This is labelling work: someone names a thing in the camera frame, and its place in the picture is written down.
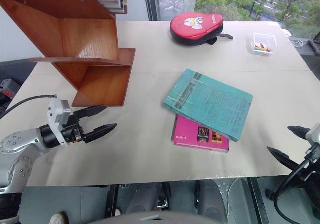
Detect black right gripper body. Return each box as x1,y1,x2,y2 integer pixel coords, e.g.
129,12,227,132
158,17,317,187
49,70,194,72
289,143,320,182

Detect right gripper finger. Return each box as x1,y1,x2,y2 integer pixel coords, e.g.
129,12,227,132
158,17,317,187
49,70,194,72
266,146,302,171
287,125,311,141

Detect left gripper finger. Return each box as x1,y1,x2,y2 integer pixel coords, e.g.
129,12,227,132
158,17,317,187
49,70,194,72
72,105,109,120
83,122,118,143

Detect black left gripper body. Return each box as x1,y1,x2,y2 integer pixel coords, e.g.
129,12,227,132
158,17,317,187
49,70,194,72
61,112,88,144

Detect brown wooden bookshelf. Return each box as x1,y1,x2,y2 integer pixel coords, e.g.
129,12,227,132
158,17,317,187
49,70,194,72
0,0,137,108

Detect pink book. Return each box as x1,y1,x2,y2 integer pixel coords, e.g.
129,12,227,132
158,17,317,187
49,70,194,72
171,114,231,154

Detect teal book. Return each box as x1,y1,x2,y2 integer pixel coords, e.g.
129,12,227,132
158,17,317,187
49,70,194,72
162,68,254,143

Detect white-paged book stack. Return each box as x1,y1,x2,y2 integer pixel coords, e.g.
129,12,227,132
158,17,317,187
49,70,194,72
93,0,129,15

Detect black table leg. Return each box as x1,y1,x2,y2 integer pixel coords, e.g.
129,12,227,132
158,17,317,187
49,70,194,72
106,184,119,217
246,177,267,224

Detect dark seat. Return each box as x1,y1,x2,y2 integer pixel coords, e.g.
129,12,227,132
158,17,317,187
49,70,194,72
0,59,38,85

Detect white shoe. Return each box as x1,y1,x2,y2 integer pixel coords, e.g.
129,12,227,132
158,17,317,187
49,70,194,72
49,212,69,224

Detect small yellow red pieces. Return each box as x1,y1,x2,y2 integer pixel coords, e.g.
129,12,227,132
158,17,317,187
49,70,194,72
253,42,273,53

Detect clear plastic box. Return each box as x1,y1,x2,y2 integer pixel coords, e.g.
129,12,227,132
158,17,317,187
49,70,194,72
250,32,279,56

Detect red black paddle case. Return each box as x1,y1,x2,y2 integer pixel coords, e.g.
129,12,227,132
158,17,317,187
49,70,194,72
169,11,235,46

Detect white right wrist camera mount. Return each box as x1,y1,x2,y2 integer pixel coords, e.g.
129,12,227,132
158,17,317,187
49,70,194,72
305,123,320,145

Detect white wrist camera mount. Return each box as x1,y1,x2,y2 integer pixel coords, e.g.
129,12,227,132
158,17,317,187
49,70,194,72
305,123,320,145
47,97,74,147

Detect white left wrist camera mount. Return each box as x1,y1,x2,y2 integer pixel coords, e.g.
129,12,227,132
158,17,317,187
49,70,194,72
47,97,74,147

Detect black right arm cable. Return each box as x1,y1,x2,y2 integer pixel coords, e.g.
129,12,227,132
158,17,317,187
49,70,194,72
273,156,320,222

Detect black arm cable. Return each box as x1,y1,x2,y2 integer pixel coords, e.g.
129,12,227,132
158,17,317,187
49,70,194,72
273,156,320,222
0,95,58,121

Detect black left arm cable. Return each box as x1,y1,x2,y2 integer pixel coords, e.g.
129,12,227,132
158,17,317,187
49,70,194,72
0,95,58,121

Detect black window frame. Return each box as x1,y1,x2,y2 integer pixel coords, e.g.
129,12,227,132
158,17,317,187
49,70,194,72
141,0,158,22

